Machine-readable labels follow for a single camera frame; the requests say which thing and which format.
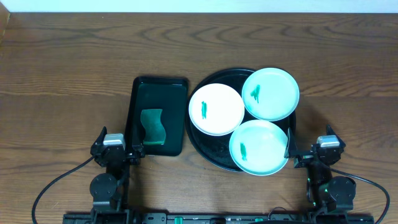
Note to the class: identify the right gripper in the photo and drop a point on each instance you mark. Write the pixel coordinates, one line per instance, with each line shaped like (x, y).
(291, 149)

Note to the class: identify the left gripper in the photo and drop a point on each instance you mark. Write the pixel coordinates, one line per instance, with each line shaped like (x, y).
(115, 154)

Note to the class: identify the green scrub sponge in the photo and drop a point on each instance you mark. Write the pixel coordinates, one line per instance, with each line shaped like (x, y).
(155, 131)

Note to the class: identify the white plate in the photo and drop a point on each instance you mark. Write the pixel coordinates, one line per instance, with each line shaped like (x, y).
(216, 109)

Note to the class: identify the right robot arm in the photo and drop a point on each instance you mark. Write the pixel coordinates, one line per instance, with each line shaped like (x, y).
(330, 195)

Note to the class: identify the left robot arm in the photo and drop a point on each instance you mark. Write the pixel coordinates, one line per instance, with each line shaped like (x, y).
(110, 189)

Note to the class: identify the black rectangular tray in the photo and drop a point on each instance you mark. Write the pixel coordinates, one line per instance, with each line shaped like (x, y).
(168, 94)

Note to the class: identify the lower mint green plate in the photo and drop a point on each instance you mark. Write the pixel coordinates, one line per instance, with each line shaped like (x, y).
(257, 147)

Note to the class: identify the mint green plate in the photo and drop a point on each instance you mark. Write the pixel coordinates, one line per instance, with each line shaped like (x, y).
(257, 147)
(270, 94)

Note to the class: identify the upper mint green plate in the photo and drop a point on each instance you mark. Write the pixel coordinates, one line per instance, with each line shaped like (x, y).
(270, 94)

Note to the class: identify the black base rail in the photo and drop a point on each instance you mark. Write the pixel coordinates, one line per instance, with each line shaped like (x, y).
(162, 218)

